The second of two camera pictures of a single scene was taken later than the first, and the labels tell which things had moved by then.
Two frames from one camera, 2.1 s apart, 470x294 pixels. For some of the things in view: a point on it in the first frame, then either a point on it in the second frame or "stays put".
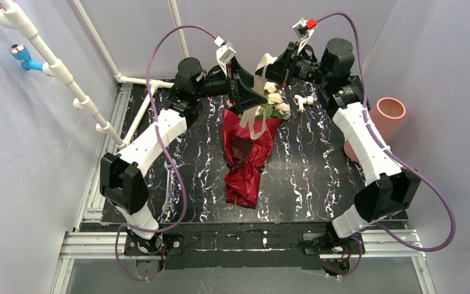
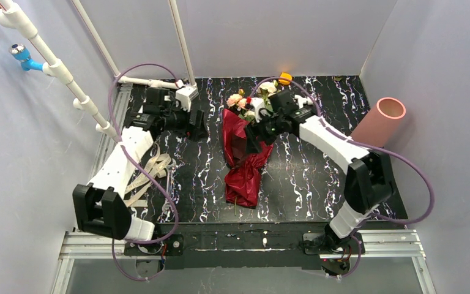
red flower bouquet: [244, 143] stays put
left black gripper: [235, 81] to [196, 123]
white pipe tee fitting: [301, 101] stays put
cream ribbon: [256, 116] to [156, 165]
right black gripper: [292, 63] to [257, 132]
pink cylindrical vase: [387, 116] stays put
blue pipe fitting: [21, 53] stays put
